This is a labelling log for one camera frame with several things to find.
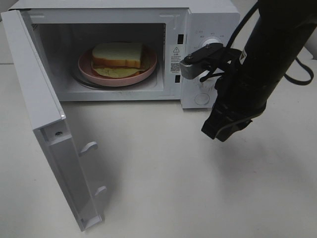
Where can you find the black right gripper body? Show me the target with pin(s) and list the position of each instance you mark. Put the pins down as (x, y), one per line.
(242, 88)

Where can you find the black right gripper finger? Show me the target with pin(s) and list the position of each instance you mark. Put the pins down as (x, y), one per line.
(225, 132)
(215, 123)

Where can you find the round white door button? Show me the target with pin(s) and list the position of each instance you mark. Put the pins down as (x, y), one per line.
(202, 99)

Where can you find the pink round plate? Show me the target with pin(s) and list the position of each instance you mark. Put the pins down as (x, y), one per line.
(120, 76)

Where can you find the sandwich with lettuce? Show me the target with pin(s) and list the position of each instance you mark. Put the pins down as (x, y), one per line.
(118, 54)

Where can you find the white microwave door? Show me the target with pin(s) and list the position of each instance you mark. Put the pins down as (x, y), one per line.
(48, 120)

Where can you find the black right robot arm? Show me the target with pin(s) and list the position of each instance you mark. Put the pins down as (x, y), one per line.
(280, 33)

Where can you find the upper white power knob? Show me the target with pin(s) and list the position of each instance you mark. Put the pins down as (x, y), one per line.
(209, 40)

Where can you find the glass microwave turntable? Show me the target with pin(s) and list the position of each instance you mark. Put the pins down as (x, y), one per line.
(149, 83)

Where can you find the white microwave oven body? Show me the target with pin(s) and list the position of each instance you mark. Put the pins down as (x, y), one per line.
(172, 28)

